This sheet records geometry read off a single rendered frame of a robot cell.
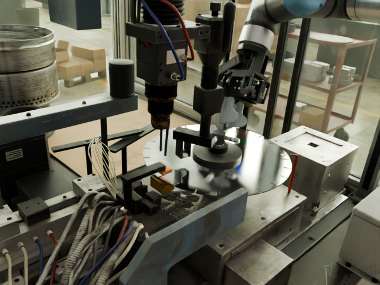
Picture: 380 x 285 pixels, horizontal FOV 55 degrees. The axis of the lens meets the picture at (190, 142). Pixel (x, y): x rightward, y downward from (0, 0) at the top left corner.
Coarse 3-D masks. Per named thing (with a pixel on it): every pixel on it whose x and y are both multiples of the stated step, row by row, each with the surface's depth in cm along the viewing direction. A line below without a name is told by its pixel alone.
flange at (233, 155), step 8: (224, 144) 81; (232, 144) 84; (192, 152) 81; (200, 152) 80; (208, 152) 80; (216, 152) 79; (224, 152) 80; (232, 152) 80; (240, 152) 81; (200, 160) 78; (208, 160) 77; (216, 160) 77; (224, 160) 77; (232, 160) 77
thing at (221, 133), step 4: (224, 128) 82; (212, 132) 79; (216, 132) 79; (220, 132) 79; (224, 132) 79; (216, 136) 78; (220, 136) 78; (224, 136) 79; (228, 136) 79; (216, 140) 77; (220, 140) 79; (224, 140) 80; (228, 140) 78; (232, 140) 78; (236, 140) 78; (216, 144) 79; (220, 144) 79
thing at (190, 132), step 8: (200, 120) 71; (208, 120) 70; (176, 128) 74; (184, 128) 74; (200, 128) 71; (208, 128) 70; (176, 136) 73; (184, 136) 73; (192, 136) 72; (200, 136) 71; (208, 136) 71; (176, 144) 75; (184, 144) 76; (200, 144) 72; (208, 144) 71; (176, 152) 76
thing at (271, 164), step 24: (168, 144) 85; (192, 144) 85; (240, 144) 87; (264, 144) 88; (192, 168) 75; (216, 168) 76; (240, 168) 76; (264, 168) 77; (288, 168) 78; (192, 192) 68; (216, 192) 68; (264, 192) 69
